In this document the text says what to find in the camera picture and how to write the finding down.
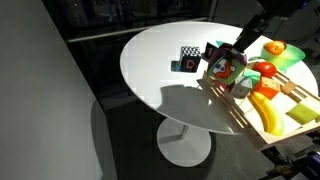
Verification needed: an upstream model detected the red toy tomato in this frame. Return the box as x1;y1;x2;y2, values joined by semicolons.
251;61;278;79

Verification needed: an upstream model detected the grey foam cube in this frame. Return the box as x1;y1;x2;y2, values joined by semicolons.
229;77;254;100

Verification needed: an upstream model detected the multicolour plush cube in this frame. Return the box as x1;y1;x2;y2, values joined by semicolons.
206;46;249;86

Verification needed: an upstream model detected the black plush letter cube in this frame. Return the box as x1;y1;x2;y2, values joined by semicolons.
203;41;220;62

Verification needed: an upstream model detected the orange foam cube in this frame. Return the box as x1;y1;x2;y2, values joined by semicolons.
252;76;282;101

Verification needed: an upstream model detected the white horizontal window bar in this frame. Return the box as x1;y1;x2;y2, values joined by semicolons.
65;16;209;44

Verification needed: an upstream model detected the dark equipment stand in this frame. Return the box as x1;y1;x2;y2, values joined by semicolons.
261;131;320;180

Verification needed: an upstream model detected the lime green flat block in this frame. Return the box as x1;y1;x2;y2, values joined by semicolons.
285;101;320;126

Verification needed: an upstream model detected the green foam cube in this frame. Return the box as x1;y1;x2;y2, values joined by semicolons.
242;67;262;88

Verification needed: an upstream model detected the green plastic bowl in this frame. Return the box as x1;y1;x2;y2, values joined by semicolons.
259;41;307;72

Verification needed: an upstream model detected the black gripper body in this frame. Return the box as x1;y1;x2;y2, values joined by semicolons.
232;14;266;55

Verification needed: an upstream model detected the magenta foam cube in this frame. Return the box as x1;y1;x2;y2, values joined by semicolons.
213;79;234;95

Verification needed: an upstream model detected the white round table pedestal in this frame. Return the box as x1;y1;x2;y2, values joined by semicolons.
156;117;213;168

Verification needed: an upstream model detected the light wooden slatted crate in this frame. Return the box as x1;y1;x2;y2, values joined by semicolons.
196;59;320;153

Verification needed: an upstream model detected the yellow toy banana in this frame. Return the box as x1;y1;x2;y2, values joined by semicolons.
249;91;286;137

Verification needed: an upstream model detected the black patterned D cube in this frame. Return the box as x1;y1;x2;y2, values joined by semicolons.
178;45;202;73

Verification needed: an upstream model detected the orange toy fruit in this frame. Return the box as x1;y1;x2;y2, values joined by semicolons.
263;40;287;56

